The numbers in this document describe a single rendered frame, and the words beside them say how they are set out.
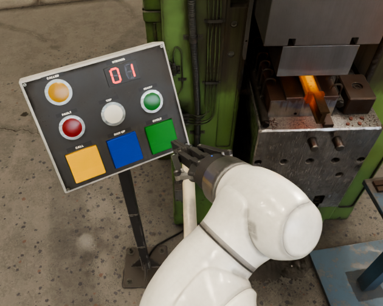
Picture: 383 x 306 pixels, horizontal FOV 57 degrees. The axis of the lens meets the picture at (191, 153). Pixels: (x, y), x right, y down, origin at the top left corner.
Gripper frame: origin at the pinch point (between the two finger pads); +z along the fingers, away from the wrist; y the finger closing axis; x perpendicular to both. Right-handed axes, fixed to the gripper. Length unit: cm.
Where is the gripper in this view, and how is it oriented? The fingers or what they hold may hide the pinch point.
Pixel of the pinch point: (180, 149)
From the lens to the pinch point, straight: 80.1
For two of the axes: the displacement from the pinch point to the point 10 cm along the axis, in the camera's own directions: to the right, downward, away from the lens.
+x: -2.3, -9.0, -3.7
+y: 8.9, -3.5, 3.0
